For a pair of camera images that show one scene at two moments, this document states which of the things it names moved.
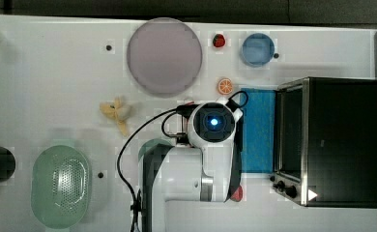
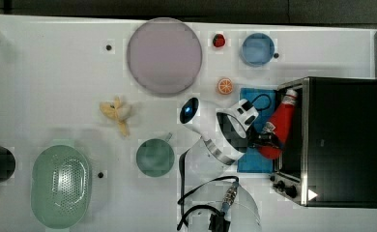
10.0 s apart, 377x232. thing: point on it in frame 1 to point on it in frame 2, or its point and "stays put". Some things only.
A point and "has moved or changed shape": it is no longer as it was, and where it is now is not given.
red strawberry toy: x=218 y=41 stays put
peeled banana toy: x=117 y=110 stays put
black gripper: x=184 y=112 to x=254 y=139
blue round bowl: x=258 y=49 stays put
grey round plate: x=164 y=57 stays put
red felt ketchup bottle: x=188 y=102 has moved or changed shape
